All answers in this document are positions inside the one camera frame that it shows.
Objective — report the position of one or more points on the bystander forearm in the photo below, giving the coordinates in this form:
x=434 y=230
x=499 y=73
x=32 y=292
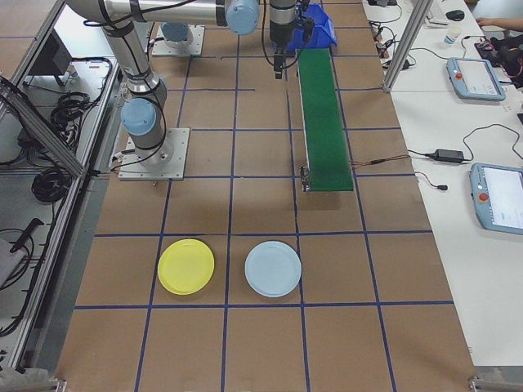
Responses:
x=510 y=23

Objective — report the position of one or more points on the light blue plastic plate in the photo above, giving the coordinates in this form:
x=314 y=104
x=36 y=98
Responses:
x=273 y=268

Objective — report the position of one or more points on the yellow plastic plate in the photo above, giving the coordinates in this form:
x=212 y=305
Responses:
x=186 y=265

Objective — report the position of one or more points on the bystander hand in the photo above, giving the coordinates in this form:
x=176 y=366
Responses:
x=486 y=21

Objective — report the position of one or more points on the blue plastic storage bin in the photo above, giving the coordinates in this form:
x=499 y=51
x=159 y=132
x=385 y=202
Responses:
x=323 y=32

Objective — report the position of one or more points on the green conveyor belt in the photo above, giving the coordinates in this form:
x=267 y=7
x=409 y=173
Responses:
x=327 y=122

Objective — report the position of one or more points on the white paper cup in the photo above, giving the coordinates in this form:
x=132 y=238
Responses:
x=451 y=36

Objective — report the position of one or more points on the black computer mouse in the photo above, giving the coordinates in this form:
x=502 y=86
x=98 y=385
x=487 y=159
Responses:
x=454 y=15

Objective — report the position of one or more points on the black power adapter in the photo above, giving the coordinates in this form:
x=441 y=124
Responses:
x=448 y=154

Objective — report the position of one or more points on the grey teach pendant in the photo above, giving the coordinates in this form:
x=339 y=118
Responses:
x=476 y=77
x=498 y=200

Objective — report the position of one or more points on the white side table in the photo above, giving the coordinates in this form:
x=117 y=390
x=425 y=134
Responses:
x=449 y=245

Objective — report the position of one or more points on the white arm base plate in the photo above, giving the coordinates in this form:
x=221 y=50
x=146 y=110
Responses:
x=175 y=163
x=198 y=41

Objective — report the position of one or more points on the aluminium profile post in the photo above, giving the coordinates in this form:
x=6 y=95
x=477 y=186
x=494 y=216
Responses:
x=404 y=45

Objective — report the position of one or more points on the black box in frame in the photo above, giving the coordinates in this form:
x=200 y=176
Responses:
x=53 y=59

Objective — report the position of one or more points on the V-shaped metal bar frame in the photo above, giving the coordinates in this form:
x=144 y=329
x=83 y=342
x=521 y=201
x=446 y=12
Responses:
x=41 y=126

